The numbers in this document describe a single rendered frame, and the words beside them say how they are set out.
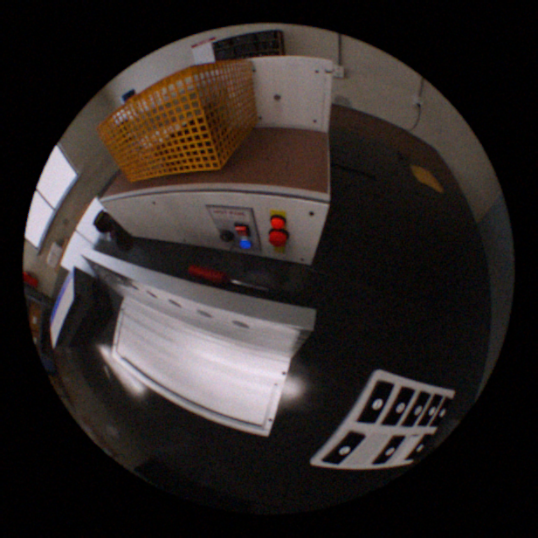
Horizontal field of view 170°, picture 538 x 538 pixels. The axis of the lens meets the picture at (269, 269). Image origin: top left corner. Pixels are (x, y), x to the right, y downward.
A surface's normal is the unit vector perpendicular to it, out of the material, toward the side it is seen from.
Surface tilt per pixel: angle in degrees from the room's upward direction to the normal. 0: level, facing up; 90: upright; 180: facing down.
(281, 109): 90
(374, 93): 90
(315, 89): 90
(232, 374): 0
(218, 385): 0
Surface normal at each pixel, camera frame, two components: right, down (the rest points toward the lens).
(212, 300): -0.02, -0.58
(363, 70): -0.36, 0.87
